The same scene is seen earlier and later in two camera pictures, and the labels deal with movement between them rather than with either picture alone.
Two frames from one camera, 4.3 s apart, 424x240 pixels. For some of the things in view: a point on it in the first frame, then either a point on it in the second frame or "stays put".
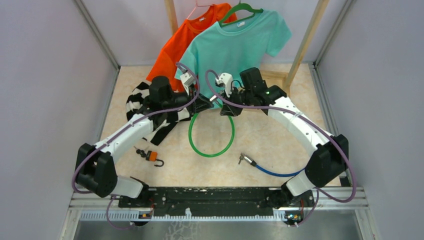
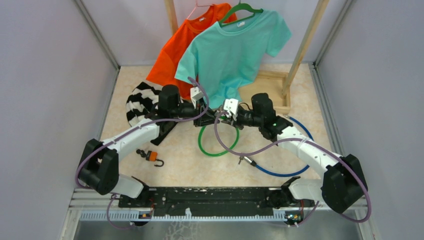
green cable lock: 194,148 → 219,154
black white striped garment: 159,132 stays put
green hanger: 240,6 stays put
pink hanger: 197,6 stays put
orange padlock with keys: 150,155 stays put
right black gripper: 230,110 → 230,121
